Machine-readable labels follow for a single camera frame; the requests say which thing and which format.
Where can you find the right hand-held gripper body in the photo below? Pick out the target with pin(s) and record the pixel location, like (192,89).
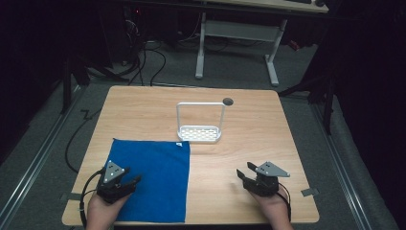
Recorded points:
(267,182)

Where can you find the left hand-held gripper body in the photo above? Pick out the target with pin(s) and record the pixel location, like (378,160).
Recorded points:
(111,174)

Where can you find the blue cloth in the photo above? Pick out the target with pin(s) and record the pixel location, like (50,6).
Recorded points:
(159,179)

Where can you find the grey tape strip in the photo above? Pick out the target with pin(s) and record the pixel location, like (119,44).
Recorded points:
(72,196)
(310,192)

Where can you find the dark round table grommet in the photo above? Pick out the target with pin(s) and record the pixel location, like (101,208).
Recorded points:
(228,101)

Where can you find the black metal stand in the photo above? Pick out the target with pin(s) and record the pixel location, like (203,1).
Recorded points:
(325,96)
(68,83)

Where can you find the white-legged desk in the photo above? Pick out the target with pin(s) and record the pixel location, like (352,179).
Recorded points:
(237,30)

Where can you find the black keyboard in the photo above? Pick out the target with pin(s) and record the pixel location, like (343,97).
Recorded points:
(298,1)

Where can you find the black computer mouse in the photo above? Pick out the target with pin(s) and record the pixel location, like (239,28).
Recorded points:
(319,3)

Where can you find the metal floor rail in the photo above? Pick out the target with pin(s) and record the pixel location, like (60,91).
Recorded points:
(343,172)
(35,159)

